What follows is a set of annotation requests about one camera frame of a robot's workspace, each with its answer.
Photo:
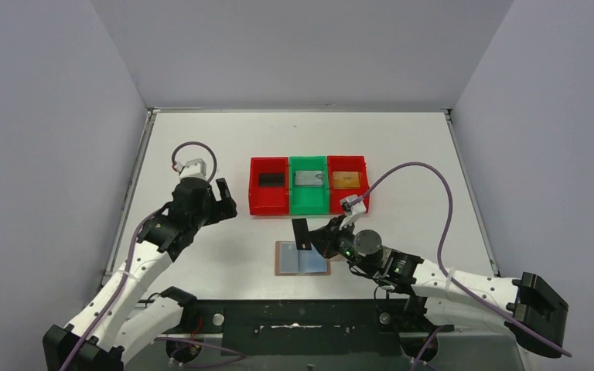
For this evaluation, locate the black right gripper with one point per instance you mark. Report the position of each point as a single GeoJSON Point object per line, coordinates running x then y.
{"type": "Point", "coordinates": [319, 241]}

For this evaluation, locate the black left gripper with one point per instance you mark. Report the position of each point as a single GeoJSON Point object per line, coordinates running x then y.
{"type": "Point", "coordinates": [214, 203]}

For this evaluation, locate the tan leather card holder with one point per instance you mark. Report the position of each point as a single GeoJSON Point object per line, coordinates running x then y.
{"type": "Point", "coordinates": [290, 261]}

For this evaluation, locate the green plastic bin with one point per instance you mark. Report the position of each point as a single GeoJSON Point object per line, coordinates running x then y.
{"type": "Point", "coordinates": [308, 200]}

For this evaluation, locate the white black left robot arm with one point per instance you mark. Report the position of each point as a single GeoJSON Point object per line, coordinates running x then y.
{"type": "Point", "coordinates": [101, 337]}

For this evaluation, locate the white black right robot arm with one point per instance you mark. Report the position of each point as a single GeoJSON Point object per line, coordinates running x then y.
{"type": "Point", "coordinates": [528, 307]}

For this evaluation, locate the black card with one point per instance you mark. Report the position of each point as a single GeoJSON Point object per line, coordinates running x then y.
{"type": "Point", "coordinates": [271, 180]}

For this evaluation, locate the gold card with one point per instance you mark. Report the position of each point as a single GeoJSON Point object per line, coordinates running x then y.
{"type": "Point", "coordinates": [346, 180]}

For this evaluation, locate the silver card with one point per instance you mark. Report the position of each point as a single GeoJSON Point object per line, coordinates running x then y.
{"type": "Point", "coordinates": [309, 178]}

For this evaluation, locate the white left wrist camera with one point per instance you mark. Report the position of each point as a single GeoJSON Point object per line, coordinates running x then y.
{"type": "Point", "coordinates": [196, 168]}

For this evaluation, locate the aluminium table edge rail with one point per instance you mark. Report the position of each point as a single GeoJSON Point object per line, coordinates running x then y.
{"type": "Point", "coordinates": [129, 194]}

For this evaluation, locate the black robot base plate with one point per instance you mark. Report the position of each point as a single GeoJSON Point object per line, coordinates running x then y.
{"type": "Point", "coordinates": [384, 327]}

